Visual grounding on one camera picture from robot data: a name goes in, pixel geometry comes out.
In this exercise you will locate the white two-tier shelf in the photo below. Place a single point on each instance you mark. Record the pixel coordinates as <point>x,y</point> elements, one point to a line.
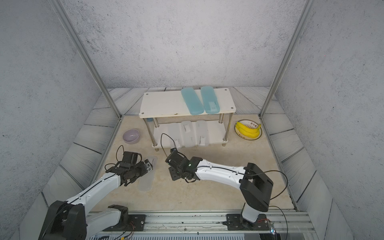
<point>169,107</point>

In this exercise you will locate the clear pencil case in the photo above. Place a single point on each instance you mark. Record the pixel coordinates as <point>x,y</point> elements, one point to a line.
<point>146,181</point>
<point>175,134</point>
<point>202,133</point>
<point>188,134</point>

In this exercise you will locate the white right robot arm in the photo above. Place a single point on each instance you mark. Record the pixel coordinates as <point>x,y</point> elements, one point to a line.
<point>255,186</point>

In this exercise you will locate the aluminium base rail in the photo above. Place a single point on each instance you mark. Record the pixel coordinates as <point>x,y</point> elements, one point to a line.
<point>215,225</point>

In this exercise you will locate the right aluminium frame post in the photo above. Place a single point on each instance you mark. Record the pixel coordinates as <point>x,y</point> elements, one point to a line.
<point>288,150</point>

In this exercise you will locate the lilac ceramic bowl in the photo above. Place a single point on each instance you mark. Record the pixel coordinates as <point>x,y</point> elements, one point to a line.
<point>131,136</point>

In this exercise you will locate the left aluminium frame post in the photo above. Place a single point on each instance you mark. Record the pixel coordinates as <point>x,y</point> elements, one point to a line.
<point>70,30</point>

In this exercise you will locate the yellow banana bunch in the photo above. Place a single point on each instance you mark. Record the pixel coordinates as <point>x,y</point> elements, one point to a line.
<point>247,133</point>

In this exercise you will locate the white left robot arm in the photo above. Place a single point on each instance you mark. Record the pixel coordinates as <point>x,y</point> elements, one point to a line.
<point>70,219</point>

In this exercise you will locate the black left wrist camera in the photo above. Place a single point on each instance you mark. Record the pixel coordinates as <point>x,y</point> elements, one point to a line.
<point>130,158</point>

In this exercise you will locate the plain teal pencil case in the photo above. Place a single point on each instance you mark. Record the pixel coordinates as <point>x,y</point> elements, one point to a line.
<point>192,101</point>

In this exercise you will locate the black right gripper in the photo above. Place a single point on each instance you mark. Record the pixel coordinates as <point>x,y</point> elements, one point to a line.
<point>169,163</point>

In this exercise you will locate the teal pencil case with label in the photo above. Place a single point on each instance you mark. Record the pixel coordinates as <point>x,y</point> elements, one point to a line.
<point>210,100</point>

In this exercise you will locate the aluminium frame post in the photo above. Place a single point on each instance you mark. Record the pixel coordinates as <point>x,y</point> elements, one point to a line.
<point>70,30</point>
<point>288,150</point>

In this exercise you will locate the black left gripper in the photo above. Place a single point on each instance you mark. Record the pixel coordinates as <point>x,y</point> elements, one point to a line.
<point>137,166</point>

